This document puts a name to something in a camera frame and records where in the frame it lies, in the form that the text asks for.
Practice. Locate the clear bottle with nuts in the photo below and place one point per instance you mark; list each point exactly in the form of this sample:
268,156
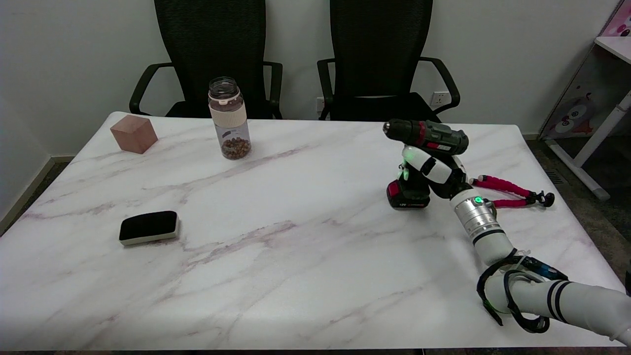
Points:
230,116

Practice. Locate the white desk with cartoon panel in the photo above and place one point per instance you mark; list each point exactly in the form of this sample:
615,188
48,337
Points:
591,98

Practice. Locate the red flexible mini tripod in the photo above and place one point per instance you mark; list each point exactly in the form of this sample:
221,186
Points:
503,184

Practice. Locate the green red power screwdriver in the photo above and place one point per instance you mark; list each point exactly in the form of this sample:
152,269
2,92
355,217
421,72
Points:
438,135

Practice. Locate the pink cube block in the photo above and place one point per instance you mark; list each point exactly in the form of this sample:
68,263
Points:
132,134

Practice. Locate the black whiteboard eraser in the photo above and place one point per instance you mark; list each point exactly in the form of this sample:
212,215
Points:
148,226

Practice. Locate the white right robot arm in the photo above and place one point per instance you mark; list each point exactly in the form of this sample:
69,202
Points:
485,231

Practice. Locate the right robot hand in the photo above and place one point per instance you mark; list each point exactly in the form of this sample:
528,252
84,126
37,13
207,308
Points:
434,168

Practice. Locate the white wall socket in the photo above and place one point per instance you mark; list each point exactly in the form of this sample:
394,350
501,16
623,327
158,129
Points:
320,104
439,99

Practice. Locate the black mesh office chair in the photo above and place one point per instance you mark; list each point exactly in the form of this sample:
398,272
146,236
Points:
379,44
212,39

